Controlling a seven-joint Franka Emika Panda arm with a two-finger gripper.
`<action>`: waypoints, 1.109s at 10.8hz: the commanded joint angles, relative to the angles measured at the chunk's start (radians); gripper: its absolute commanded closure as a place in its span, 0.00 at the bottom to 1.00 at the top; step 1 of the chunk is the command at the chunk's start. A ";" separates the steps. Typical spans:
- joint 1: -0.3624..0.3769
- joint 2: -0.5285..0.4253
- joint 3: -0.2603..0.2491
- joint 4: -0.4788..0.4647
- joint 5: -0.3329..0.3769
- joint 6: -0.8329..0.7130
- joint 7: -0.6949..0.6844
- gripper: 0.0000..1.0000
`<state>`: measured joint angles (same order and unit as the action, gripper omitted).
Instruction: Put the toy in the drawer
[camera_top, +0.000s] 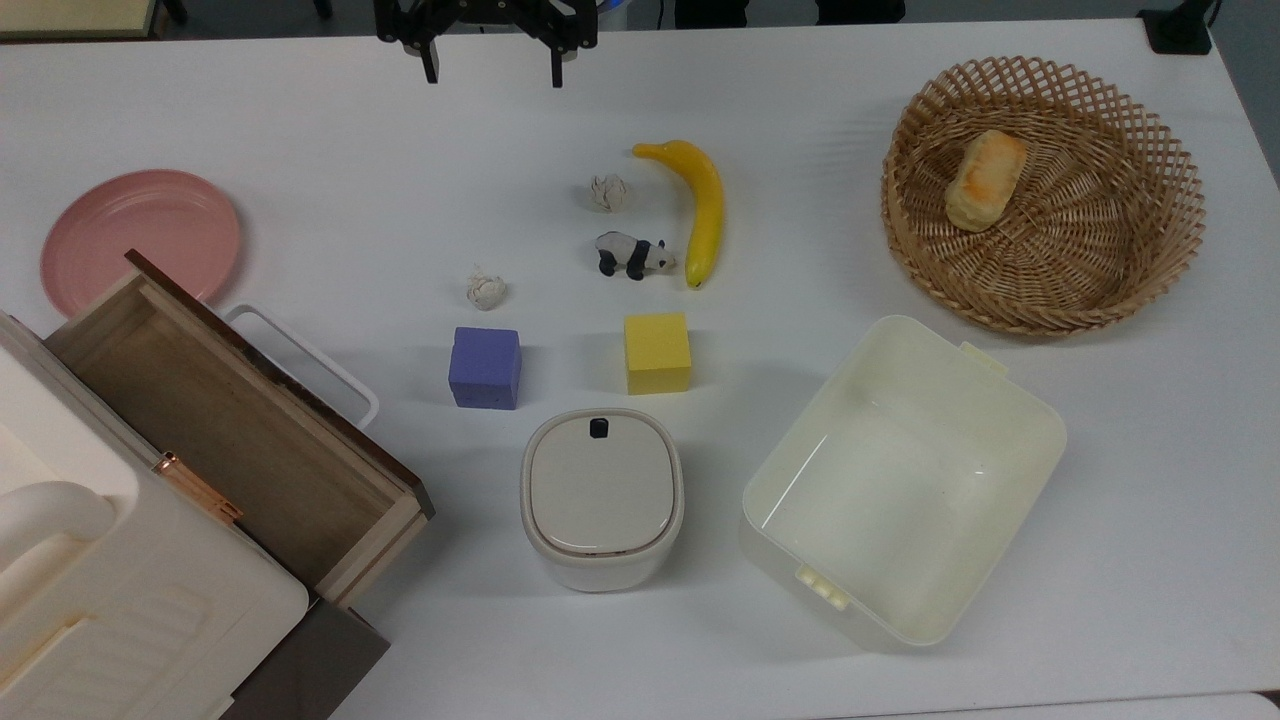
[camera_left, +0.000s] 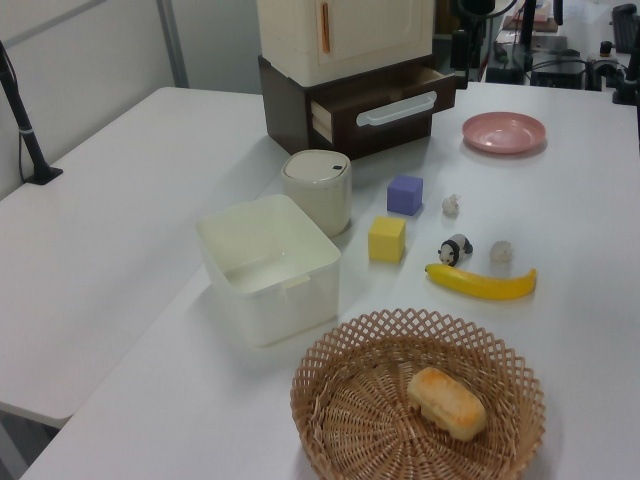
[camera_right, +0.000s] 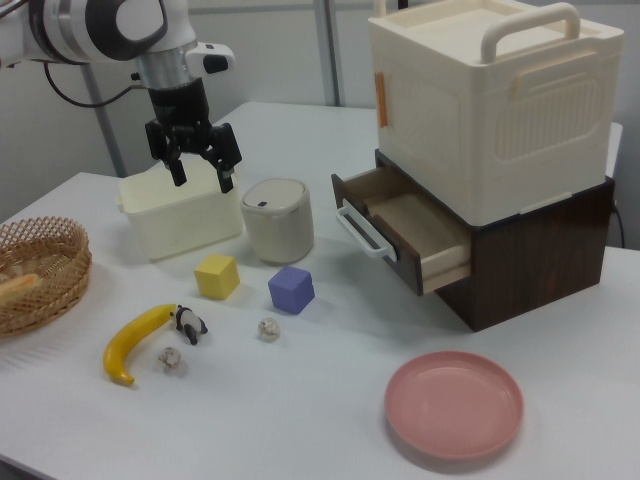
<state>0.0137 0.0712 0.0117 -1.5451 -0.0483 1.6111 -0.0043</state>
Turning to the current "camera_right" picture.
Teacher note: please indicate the small beige lidded trash can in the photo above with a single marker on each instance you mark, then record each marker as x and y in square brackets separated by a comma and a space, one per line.
[280, 235]

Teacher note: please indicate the cream open plastic bin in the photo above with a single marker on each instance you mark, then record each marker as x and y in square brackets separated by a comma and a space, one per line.
[175, 225]

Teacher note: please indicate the yellow toy banana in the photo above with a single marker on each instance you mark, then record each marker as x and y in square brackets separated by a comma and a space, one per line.
[125, 340]

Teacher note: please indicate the small panda toy figure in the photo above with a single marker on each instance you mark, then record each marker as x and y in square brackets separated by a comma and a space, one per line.
[189, 322]

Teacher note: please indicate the crumpled paper ball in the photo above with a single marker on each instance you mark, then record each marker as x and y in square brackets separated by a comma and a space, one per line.
[268, 329]
[169, 359]

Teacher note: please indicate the toy bread loaf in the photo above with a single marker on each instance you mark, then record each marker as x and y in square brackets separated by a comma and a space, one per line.
[20, 285]

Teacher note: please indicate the yellow foam cube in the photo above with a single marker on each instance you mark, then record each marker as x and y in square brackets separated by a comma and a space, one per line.
[215, 280]

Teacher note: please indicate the pink plastic plate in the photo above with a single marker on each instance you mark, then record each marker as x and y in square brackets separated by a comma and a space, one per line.
[450, 405]

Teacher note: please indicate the dark wood drawer cabinet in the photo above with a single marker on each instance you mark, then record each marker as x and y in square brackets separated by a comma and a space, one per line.
[525, 270]

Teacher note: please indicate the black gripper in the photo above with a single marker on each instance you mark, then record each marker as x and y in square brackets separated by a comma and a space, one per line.
[177, 107]

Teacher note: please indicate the round wicker basket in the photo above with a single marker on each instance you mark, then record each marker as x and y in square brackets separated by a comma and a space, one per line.
[60, 250]

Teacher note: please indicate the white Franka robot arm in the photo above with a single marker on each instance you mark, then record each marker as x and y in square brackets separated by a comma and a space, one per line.
[100, 30]

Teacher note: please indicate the purple foam cube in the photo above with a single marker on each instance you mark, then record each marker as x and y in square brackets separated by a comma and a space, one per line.
[290, 295]

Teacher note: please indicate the grey metal frame post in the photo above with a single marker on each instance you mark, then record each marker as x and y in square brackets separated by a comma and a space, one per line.
[337, 50]
[107, 140]

